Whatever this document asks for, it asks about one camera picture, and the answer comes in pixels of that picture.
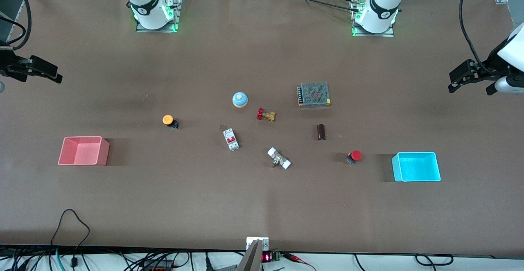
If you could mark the cyan plastic box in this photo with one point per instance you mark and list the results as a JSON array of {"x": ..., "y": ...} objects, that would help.
[{"x": 415, "y": 168}]

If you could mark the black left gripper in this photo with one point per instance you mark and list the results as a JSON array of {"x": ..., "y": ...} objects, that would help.
[{"x": 488, "y": 68}]

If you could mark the red push button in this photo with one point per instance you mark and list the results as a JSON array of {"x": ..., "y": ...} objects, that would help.
[{"x": 356, "y": 155}]

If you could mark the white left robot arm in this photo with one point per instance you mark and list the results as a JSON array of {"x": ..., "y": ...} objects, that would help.
[{"x": 380, "y": 9}]

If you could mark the silver metal bracket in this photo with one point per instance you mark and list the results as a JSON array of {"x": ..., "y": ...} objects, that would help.
[{"x": 264, "y": 244}]

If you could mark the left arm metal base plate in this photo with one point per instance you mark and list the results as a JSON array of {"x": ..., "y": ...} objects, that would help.
[{"x": 368, "y": 35}]

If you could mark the red clip lead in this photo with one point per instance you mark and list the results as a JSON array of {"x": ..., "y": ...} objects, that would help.
[{"x": 297, "y": 258}]

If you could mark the grey camera mount bar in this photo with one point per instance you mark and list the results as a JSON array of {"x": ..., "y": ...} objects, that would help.
[{"x": 250, "y": 260}]

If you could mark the blue dome call bell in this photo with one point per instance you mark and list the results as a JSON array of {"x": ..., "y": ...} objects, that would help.
[{"x": 240, "y": 99}]

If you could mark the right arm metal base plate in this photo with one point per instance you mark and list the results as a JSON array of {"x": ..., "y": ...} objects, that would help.
[{"x": 178, "y": 9}]

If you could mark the metal mesh power supply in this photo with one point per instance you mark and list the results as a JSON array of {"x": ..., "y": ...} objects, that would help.
[{"x": 314, "y": 95}]

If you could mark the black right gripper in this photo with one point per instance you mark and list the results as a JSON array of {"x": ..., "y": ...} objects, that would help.
[{"x": 9, "y": 65}]

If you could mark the pink plastic box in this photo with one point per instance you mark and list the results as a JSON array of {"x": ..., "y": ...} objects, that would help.
[{"x": 82, "y": 152}]

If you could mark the yellow push button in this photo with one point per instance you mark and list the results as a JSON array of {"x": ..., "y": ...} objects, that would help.
[{"x": 167, "y": 119}]

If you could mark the metal fitting white caps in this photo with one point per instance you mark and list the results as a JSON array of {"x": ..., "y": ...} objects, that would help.
[{"x": 278, "y": 158}]

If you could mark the white red circuit breaker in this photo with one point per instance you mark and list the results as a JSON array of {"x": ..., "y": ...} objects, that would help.
[{"x": 231, "y": 139}]

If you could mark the small brown tape patch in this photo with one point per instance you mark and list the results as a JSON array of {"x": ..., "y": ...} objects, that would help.
[{"x": 223, "y": 127}]

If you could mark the red digit display module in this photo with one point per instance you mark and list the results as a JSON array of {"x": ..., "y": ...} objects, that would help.
[{"x": 267, "y": 258}]

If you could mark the dark red cylinder capacitor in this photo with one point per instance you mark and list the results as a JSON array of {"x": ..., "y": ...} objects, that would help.
[{"x": 321, "y": 132}]

